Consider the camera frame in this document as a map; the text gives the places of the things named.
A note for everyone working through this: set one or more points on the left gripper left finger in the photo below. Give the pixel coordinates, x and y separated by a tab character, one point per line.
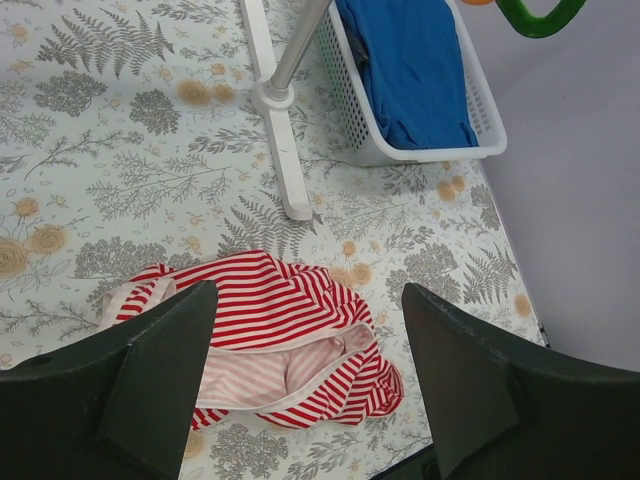
115	405

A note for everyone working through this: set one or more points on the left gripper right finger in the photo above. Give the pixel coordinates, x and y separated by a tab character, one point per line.
502	407

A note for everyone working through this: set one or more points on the red white striped tank top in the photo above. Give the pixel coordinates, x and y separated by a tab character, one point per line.
290	344

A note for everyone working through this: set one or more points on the orange hanger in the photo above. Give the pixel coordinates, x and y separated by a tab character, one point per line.
477	2

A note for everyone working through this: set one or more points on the green hanger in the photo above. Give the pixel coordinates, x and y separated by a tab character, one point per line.
538	27

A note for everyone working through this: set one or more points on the floral table mat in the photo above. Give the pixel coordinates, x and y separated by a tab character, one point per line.
128	138

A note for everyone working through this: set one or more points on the white clothes rack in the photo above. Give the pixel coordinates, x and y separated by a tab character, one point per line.
272	95

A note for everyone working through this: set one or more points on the blue folded cloth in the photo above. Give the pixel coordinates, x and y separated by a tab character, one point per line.
414	77

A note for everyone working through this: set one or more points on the white basket right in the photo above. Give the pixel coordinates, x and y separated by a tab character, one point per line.
344	58

